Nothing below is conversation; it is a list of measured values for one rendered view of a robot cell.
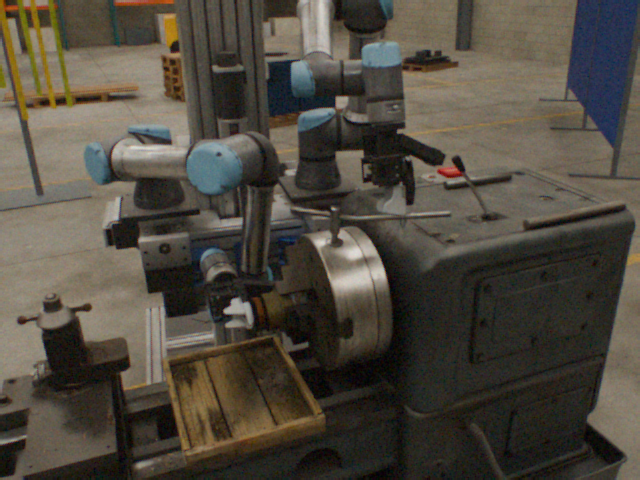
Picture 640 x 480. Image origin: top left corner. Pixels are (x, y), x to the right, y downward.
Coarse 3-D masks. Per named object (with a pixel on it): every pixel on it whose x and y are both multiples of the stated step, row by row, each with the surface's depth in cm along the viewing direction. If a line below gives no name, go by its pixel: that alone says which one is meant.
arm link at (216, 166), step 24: (96, 144) 153; (120, 144) 152; (144, 144) 150; (168, 144) 146; (192, 144) 136; (216, 144) 130; (240, 144) 134; (96, 168) 154; (120, 168) 152; (144, 168) 147; (168, 168) 141; (192, 168) 132; (216, 168) 129; (240, 168) 132; (264, 168) 140; (216, 192) 132
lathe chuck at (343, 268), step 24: (312, 240) 127; (312, 264) 130; (336, 264) 122; (360, 264) 123; (312, 288) 138; (336, 288) 120; (360, 288) 122; (336, 312) 120; (360, 312) 121; (312, 336) 139; (336, 336) 123; (360, 336) 123; (336, 360) 125; (360, 360) 130
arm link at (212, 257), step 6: (204, 252) 154; (210, 252) 152; (216, 252) 151; (222, 252) 153; (204, 258) 151; (210, 258) 149; (216, 258) 148; (222, 258) 148; (228, 258) 151; (204, 264) 149; (210, 264) 146; (216, 264) 145; (204, 270) 148; (204, 276) 150
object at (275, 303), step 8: (264, 296) 129; (272, 296) 129; (280, 296) 130; (288, 296) 131; (256, 304) 127; (264, 304) 128; (272, 304) 127; (280, 304) 128; (288, 304) 129; (256, 312) 126; (264, 312) 127; (272, 312) 127; (280, 312) 128; (256, 320) 126; (264, 320) 127; (272, 320) 127; (280, 320) 128; (256, 328) 128; (264, 328) 129; (272, 328) 129; (280, 328) 130
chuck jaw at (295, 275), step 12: (300, 240) 136; (288, 252) 133; (300, 252) 134; (288, 264) 133; (300, 264) 133; (288, 276) 132; (300, 276) 133; (276, 288) 131; (288, 288) 131; (300, 288) 132
